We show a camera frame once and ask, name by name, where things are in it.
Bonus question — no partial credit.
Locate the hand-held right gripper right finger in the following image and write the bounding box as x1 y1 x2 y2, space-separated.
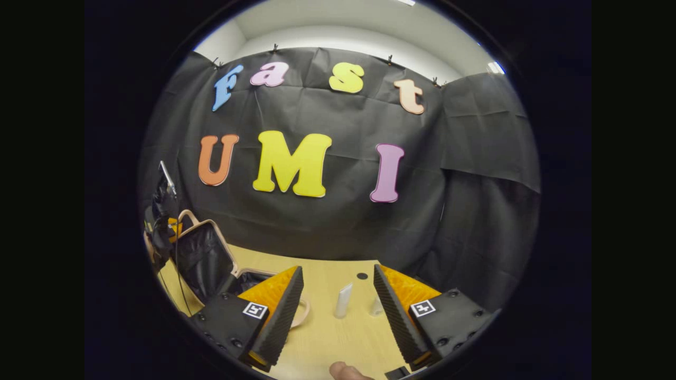
373 264 500 373

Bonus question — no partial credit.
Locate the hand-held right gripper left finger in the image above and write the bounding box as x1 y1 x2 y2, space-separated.
191 265 305 373

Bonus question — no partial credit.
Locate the pink suitcase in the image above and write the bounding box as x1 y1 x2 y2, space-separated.
172 209 311 329

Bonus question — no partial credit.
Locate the white squeeze tube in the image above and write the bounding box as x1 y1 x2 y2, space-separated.
334 283 353 319

